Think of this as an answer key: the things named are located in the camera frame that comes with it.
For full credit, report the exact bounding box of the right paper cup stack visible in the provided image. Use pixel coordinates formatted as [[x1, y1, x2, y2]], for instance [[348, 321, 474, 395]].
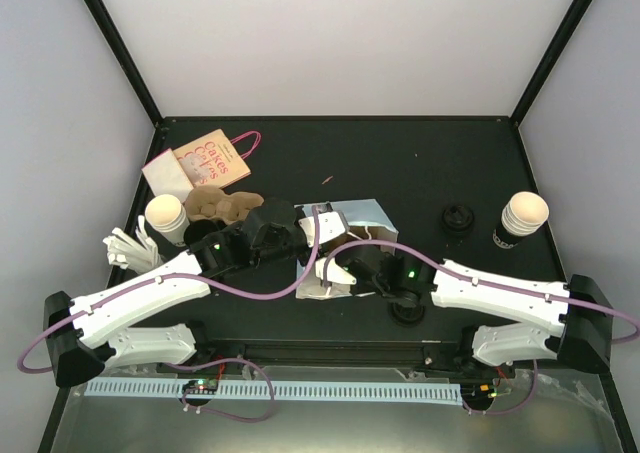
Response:
[[492, 191, 549, 250]]

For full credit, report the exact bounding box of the black coffee lid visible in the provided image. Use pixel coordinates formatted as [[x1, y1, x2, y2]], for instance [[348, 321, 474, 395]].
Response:
[[440, 203, 475, 237], [388, 303, 425, 328]]

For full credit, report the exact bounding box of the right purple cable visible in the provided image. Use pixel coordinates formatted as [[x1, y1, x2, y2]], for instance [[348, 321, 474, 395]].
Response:
[[322, 239, 640, 346]]

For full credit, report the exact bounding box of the paper cup stack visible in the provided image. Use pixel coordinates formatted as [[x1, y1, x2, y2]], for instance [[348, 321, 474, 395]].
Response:
[[144, 194, 189, 247], [492, 191, 549, 250]]

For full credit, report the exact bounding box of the light blue paper bag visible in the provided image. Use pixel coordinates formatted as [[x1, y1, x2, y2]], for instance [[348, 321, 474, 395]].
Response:
[[292, 197, 400, 301]]

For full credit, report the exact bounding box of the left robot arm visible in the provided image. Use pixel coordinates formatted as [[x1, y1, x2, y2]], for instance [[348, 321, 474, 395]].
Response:
[[43, 200, 321, 388]]

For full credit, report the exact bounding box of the left paper cup stack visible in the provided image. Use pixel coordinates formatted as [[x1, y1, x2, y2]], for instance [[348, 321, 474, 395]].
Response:
[[144, 194, 189, 247]]

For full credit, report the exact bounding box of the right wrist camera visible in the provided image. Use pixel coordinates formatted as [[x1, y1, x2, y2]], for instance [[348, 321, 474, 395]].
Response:
[[314, 258, 357, 287]]

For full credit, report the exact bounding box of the purple cable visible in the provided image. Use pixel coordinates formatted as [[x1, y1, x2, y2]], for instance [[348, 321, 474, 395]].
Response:
[[16, 205, 322, 374], [322, 239, 640, 346]]

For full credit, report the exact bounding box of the black right frame post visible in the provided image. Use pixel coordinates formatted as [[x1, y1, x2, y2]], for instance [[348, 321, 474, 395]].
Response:
[[510, 0, 593, 127]]

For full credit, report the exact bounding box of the black frame post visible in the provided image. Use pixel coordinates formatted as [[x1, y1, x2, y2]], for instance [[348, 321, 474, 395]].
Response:
[[510, 0, 593, 127], [83, 0, 163, 127]]

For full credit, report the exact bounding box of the black left frame post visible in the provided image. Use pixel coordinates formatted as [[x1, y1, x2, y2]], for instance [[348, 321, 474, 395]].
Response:
[[83, 0, 163, 127]]

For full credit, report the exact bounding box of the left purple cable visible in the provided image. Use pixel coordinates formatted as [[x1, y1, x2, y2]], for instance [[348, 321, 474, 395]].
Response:
[[16, 205, 322, 374]]

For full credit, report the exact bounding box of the white pink-edged napkin pack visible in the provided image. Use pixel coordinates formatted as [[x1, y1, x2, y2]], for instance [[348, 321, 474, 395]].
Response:
[[142, 149, 194, 203]]

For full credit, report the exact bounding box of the light blue slotted cable duct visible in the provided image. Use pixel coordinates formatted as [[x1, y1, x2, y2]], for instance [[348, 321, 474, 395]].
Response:
[[84, 377, 462, 406]]

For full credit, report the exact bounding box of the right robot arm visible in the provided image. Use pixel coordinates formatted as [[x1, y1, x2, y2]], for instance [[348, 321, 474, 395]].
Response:
[[316, 240, 613, 375]]

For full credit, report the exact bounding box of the brown Cakes paper bag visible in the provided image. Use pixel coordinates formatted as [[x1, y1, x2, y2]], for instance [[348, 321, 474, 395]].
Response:
[[173, 129, 262, 189]]

